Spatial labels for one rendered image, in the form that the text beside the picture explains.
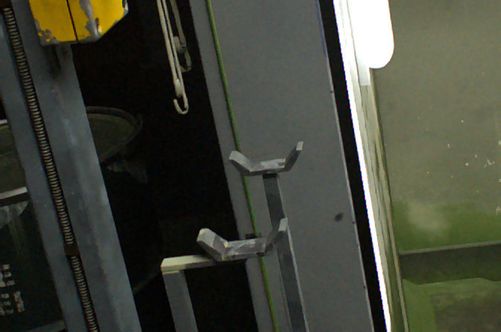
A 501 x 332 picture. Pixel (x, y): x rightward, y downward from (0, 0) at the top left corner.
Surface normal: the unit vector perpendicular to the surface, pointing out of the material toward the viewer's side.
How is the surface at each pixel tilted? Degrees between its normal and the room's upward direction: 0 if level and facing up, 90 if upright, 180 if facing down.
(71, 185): 90
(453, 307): 0
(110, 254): 90
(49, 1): 90
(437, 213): 57
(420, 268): 90
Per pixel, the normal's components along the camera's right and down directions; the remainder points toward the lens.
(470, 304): -0.18, -0.93
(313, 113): -0.12, 0.34
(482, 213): -0.20, -0.22
